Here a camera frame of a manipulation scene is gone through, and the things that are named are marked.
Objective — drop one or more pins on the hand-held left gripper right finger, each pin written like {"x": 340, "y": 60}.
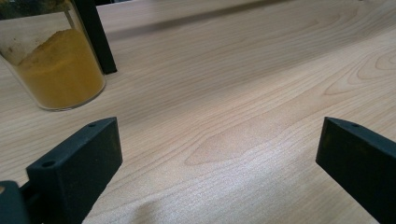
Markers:
{"x": 361, "y": 165}

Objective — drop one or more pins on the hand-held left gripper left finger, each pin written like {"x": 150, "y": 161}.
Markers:
{"x": 74, "y": 168}

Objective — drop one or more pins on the glass jar of yellow powder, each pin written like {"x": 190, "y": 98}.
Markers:
{"x": 59, "y": 71}

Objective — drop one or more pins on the black metal post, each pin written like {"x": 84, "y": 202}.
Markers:
{"x": 96, "y": 37}

